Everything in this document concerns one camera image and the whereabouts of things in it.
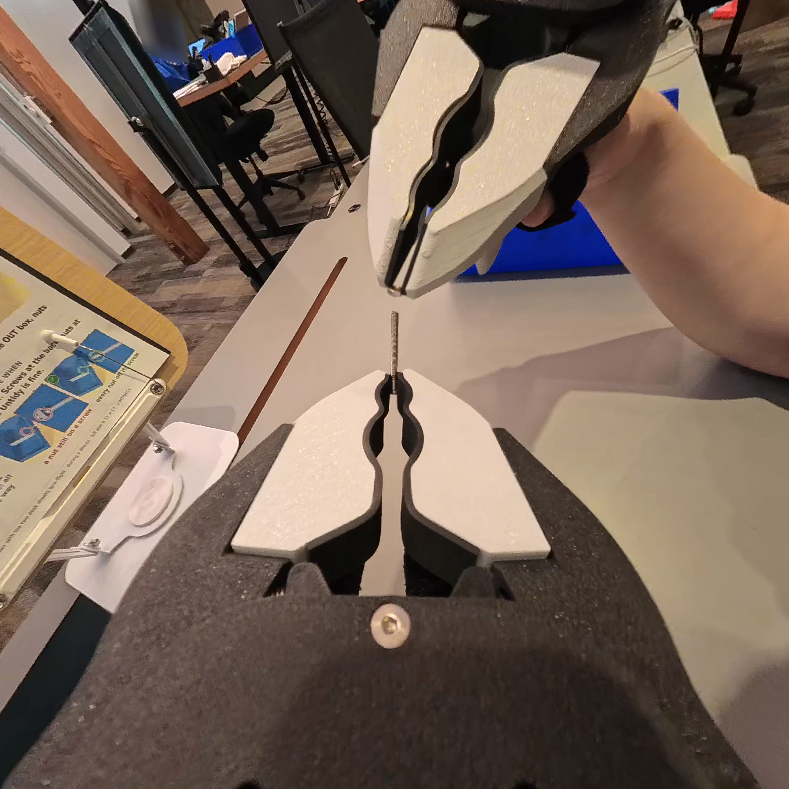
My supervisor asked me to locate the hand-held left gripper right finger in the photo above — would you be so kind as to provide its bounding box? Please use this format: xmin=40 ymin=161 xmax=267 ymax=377
xmin=394 ymin=370 xmax=551 ymax=568

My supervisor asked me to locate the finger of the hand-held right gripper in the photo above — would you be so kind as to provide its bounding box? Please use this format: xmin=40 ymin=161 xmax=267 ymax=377
xmin=368 ymin=25 xmax=486 ymax=291
xmin=393 ymin=52 xmax=603 ymax=301

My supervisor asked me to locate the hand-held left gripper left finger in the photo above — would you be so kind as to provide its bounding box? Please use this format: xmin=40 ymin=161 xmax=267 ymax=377
xmin=231 ymin=370 xmax=392 ymax=563

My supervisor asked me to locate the blue plastic bin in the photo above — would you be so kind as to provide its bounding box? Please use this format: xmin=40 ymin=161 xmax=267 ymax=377
xmin=459 ymin=88 xmax=680 ymax=282

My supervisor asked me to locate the person's right forearm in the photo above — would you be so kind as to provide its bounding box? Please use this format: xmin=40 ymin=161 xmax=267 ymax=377
xmin=619 ymin=126 xmax=789 ymax=378

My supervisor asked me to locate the person's right hand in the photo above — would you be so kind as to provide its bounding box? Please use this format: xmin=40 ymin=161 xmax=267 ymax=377
xmin=521 ymin=88 xmax=699 ymax=267

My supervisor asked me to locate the black office chair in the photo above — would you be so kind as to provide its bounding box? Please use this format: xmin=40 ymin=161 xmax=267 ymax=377
xmin=223 ymin=108 xmax=307 ymax=213
xmin=683 ymin=0 xmax=760 ymax=118

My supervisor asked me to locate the wooden top desk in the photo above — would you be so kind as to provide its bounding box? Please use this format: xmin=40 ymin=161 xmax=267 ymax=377
xmin=173 ymin=48 xmax=337 ymax=238

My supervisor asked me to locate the printed instruction sheet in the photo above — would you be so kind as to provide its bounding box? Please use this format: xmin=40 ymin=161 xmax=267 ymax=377
xmin=0 ymin=253 xmax=170 ymax=595

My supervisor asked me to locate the black monitor on stand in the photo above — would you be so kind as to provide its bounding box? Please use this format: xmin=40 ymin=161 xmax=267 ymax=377
xmin=69 ymin=0 xmax=266 ymax=292

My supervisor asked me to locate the instruction sheet on stand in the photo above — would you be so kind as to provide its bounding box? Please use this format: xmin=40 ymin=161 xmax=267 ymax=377
xmin=0 ymin=206 xmax=189 ymax=612

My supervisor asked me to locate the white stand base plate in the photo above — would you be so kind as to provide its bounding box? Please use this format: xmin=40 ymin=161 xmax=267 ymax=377
xmin=65 ymin=422 xmax=240 ymax=614

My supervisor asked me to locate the wire page holder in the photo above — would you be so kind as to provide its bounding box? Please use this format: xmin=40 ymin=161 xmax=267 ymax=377
xmin=41 ymin=328 xmax=166 ymax=395

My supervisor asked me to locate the wooden post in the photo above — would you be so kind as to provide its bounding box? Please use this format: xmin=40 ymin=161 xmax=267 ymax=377
xmin=0 ymin=6 xmax=210 ymax=266

